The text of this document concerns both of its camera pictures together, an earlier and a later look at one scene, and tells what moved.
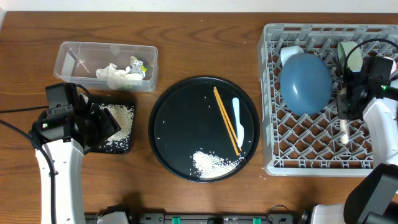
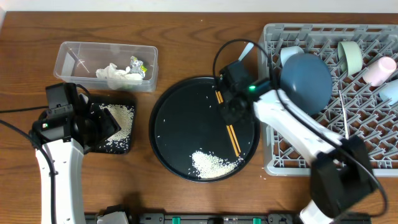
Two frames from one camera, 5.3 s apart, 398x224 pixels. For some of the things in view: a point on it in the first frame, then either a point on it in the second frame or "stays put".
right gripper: x=343 y=109 -> x=224 y=111
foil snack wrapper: x=137 y=66 stays put
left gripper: x=111 y=126 stays put
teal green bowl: x=355 y=59 stays put
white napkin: x=115 y=77 stays put
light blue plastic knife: x=240 y=131 -> x=249 y=46
